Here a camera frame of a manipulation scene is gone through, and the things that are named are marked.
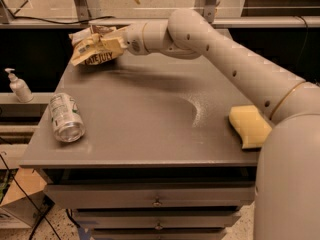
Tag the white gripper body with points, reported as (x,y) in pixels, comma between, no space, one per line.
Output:
(134,39)

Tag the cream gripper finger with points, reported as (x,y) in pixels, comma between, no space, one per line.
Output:
(117,33)
(113,44)

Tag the brown chip bag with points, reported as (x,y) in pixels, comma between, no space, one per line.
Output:
(87,46)

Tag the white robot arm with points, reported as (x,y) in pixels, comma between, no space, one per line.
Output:
(287,192)

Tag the silver soda can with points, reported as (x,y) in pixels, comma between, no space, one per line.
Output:
(66,121)

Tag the white pump bottle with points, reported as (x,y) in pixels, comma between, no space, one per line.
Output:
(19,87)

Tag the grey drawer cabinet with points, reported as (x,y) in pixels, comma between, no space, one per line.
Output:
(159,159)

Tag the yellow sponge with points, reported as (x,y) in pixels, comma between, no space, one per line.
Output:
(252,128)

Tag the cardboard box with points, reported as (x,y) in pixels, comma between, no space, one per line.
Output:
(23,201)

